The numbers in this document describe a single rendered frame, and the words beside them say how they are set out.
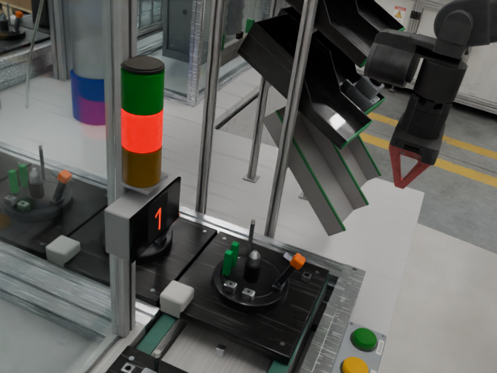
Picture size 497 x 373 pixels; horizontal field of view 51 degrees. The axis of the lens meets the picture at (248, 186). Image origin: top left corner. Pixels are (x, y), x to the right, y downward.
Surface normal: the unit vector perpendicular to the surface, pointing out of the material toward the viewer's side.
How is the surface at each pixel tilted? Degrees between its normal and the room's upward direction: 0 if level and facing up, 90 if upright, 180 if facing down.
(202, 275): 0
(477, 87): 90
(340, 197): 45
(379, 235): 0
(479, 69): 90
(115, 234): 90
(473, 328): 0
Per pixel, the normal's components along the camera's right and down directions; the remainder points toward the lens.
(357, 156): -0.55, 0.39
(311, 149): 0.67, -0.33
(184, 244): 0.12, -0.84
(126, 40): 0.91, 0.30
